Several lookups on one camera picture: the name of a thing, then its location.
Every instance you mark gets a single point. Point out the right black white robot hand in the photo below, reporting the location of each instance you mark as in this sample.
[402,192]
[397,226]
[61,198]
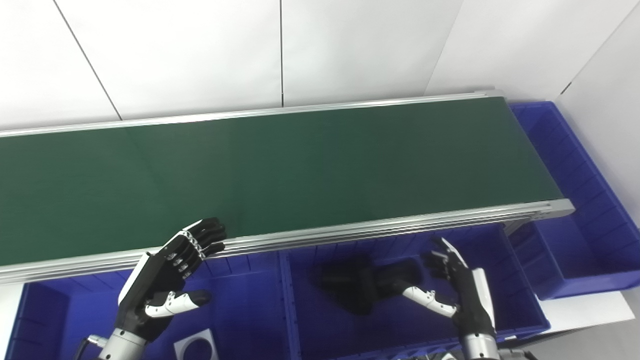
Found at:
[472,300]

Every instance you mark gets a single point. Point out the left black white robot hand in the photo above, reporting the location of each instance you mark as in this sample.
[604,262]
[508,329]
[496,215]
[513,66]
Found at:
[150,285]

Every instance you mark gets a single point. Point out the black part with cylinder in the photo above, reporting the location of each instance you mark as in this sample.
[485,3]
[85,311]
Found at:
[355,285]

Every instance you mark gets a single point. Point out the green conveyor belt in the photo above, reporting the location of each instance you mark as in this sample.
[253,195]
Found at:
[300,175]
[375,227]

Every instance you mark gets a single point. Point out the white plate with round hole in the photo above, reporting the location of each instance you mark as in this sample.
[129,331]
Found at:
[182,350]

